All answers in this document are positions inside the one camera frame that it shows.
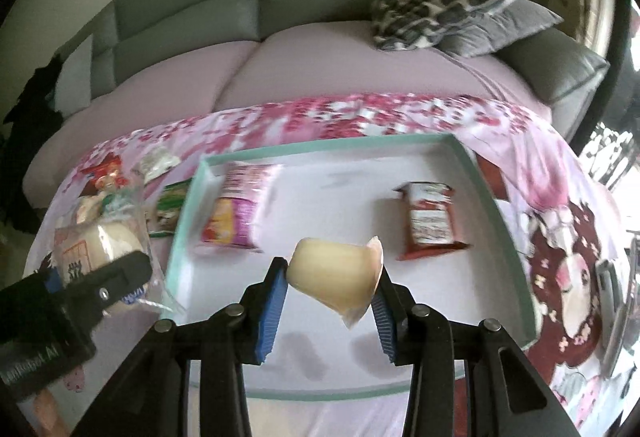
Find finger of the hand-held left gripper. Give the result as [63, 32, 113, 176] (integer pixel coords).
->
[47, 249, 153, 318]

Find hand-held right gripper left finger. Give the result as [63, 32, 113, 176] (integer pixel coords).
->
[70, 257, 291, 437]

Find white green snack packet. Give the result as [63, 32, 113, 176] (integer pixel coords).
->
[134, 148, 182, 182]

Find printed blanket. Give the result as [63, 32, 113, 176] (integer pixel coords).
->
[25, 92, 640, 437]

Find tan bread packet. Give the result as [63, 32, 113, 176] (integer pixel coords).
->
[72, 194, 108, 225]

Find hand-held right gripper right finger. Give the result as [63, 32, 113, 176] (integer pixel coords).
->
[370, 267, 583, 437]

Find teal tray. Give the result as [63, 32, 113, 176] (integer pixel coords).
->
[164, 133, 543, 402]

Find dark cloth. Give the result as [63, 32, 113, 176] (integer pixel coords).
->
[0, 54, 66, 233]

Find grey sofa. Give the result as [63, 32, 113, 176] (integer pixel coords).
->
[22, 0, 611, 208]

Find red snack packet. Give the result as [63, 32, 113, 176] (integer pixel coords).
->
[75, 156, 133, 198]

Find pale yellow pudding cup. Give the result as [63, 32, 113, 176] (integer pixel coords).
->
[286, 236, 385, 330]

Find grey pillow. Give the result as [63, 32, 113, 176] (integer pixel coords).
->
[440, 0, 565, 58]

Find purple snack packet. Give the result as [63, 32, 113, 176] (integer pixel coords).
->
[200, 163, 283, 254]

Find clear bun packet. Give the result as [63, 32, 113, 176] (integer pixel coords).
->
[52, 197, 176, 318]

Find red-brown snack packet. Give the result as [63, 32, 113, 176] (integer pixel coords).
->
[392, 181, 473, 262]

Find grey metal object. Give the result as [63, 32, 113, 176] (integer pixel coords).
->
[597, 229, 640, 378]

